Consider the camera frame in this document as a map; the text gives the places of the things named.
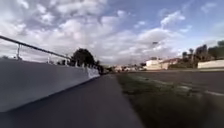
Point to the dark round tree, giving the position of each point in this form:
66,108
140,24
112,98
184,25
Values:
82,57

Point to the grey paved path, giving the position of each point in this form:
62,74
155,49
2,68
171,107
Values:
90,103

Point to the pale building with red roof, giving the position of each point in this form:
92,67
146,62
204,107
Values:
161,63

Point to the grass verge strip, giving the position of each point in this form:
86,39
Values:
166,103

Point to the grey asphalt road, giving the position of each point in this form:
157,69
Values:
190,80

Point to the metal railing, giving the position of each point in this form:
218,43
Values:
33,48

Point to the row of dark trees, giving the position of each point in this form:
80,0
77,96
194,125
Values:
203,53

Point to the white concrete barrier wall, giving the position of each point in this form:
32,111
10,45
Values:
36,81

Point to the pale low wall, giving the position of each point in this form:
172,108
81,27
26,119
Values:
211,64

